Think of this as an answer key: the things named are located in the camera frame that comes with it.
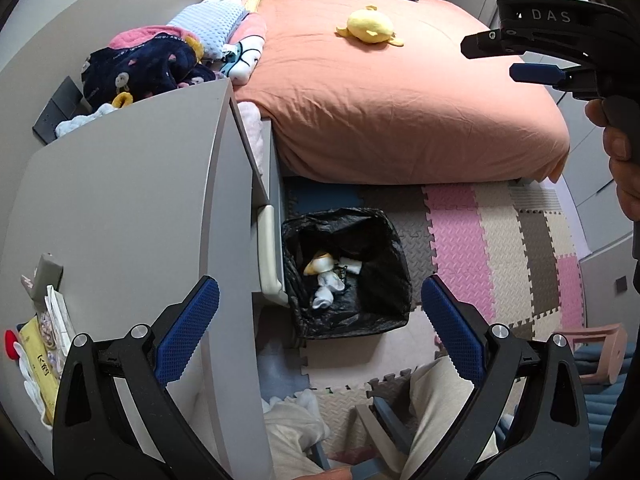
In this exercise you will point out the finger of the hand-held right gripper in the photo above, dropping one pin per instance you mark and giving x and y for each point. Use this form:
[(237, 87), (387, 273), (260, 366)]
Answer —
[(492, 44), (537, 74)]

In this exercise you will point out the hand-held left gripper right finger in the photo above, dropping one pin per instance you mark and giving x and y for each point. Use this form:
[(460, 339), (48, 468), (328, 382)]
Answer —
[(452, 330)]

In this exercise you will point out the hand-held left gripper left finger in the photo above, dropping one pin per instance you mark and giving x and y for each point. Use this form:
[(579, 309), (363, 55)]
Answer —
[(187, 330)]

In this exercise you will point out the black-lined trash bin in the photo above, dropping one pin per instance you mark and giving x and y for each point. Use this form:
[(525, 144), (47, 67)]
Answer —
[(385, 280)]

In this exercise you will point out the white paper sheets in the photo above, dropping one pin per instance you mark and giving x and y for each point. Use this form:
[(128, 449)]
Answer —
[(64, 320)]

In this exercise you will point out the grey card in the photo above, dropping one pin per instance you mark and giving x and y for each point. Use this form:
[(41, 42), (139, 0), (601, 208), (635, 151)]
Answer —
[(49, 272)]

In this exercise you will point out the person's right hand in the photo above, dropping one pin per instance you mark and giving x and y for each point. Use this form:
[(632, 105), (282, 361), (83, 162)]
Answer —
[(625, 165)]

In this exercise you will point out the person's left hand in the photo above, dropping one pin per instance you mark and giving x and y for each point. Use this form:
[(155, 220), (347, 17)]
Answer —
[(336, 475)]

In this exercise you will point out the person's right leg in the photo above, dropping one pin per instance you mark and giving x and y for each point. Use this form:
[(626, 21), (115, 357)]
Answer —
[(435, 410)]

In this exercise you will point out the person's leg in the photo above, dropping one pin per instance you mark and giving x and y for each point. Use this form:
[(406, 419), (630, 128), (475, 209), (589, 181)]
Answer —
[(295, 435), (435, 410)]

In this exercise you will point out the foam puzzle mat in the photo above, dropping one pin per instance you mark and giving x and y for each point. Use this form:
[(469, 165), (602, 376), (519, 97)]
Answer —
[(500, 260)]

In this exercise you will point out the desk drawer with cream front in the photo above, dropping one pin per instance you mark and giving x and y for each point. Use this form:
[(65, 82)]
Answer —
[(272, 255)]

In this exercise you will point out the bed with orange sheet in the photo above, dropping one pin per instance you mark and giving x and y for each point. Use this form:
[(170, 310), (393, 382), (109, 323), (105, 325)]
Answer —
[(400, 110)]

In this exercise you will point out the grey chair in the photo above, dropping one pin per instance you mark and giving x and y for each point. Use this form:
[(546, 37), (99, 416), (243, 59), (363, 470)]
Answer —
[(385, 425)]

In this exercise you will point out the small white paper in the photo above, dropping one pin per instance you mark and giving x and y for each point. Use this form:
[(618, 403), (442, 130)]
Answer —
[(354, 266)]

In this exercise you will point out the yellow plush toy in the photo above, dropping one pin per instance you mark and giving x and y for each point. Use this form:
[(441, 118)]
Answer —
[(370, 25)]

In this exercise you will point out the crumpled white tissue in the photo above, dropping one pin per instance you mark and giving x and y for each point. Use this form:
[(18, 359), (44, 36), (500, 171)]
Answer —
[(327, 287)]

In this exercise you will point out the grey desk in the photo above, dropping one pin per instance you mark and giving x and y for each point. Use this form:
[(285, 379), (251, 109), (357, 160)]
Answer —
[(125, 210)]

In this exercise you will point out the yellow and white wrapper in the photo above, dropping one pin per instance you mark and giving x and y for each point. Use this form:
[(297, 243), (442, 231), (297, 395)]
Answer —
[(320, 262)]

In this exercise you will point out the person's left leg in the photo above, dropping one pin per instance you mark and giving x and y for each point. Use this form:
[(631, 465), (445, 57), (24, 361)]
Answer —
[(295, 435)]

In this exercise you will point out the pink stool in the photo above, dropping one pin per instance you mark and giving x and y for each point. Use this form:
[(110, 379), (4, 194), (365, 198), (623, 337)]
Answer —
[(607, 355)]

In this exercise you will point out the red object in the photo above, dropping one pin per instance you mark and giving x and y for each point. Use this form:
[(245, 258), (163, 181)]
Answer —
[(11, 345)]

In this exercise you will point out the white fluffy cloth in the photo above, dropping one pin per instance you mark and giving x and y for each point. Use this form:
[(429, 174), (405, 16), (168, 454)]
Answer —
[(82, 121)]

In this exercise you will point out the light pink blanket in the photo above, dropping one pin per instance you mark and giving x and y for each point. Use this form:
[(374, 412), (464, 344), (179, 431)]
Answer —
[(252, 27)]

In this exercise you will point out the white plush toy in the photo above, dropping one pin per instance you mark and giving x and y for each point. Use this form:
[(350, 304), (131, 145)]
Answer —
[(240, 67)]

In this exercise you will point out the navy printed blanket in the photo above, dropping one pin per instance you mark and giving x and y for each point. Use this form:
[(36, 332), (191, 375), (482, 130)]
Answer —
[(140, 65)]

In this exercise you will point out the light blue knitted blanket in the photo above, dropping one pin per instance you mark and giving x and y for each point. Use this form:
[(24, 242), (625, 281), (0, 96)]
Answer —
[(215, 15)]

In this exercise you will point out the pink cloth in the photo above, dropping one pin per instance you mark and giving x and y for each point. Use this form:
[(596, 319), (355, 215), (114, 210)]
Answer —
[(135, 36)]

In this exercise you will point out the dark wall switch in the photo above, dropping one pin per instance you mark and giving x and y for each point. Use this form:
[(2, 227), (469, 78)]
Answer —
[(621, 284)]

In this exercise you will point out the grey wall socket panel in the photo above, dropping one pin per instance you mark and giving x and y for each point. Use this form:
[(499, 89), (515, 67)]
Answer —
[(55, 110)]

